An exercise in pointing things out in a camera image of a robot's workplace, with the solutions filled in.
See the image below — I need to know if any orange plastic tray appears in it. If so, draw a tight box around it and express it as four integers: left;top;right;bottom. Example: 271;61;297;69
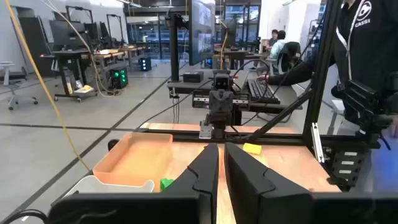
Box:
92;132;174;188

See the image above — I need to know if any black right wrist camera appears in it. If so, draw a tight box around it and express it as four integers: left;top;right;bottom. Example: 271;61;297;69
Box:
213;69;231;91

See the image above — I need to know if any white office chair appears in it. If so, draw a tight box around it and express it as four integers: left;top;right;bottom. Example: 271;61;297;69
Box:
0;61;39;111

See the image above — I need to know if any grey plastic bin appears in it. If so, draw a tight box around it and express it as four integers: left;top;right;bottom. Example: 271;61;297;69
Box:
62;174;155;200

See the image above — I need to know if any black monitor stand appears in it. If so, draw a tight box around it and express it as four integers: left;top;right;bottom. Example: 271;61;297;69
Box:
164;12;189;83

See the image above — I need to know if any computer with green lights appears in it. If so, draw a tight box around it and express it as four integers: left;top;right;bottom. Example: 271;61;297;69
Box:
108;66;129;90

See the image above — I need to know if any person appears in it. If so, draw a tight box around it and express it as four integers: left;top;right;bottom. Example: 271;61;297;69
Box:
267;29;280;50
257;0;398;141
269;29;289;60

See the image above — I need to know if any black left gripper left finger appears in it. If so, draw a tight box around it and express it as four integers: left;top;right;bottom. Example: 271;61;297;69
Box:
161;142;220;224

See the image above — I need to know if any large black monitor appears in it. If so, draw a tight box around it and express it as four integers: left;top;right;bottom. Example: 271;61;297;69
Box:
187;0;216;67

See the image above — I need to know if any pale hanging cable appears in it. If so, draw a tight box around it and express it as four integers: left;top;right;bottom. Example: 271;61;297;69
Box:
40;0;116;99

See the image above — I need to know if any black office chair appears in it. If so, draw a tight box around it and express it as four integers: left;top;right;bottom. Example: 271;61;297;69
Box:
275;41;303;75

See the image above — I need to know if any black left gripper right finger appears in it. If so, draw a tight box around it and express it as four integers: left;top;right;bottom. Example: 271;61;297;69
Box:
224;142;312;224

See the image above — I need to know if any black labelled equipment box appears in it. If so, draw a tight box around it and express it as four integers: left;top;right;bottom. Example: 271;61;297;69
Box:
192;91;251;110

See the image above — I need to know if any black keyboard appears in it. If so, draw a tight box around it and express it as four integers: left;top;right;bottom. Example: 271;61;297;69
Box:
246;78;281;105

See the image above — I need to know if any yellow toy block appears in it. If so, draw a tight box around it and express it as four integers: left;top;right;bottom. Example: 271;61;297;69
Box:
243;142;262;156

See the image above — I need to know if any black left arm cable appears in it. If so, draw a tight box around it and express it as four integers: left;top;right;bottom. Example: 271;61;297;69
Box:
0;208;49;224

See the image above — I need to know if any computer with blue lights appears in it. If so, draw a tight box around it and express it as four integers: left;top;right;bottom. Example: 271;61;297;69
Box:
139;57;153;72

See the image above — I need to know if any wooden workbench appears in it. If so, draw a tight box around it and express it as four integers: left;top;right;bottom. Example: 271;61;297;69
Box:
93;46;147;74

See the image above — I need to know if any green toy block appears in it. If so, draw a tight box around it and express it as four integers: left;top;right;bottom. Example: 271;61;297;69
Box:
159;177;175;192

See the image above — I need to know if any black workbench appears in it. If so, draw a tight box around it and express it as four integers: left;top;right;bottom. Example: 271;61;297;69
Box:
39;49;98;103

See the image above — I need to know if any yellow hanging cable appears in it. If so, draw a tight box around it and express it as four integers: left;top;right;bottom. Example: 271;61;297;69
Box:
3;0;91;172

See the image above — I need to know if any silver mounting bracket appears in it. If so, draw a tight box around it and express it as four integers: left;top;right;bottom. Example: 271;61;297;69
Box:
198;120;214;140

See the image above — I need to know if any small black box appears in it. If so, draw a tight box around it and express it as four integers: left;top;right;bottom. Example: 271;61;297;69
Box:
182;71;205;84

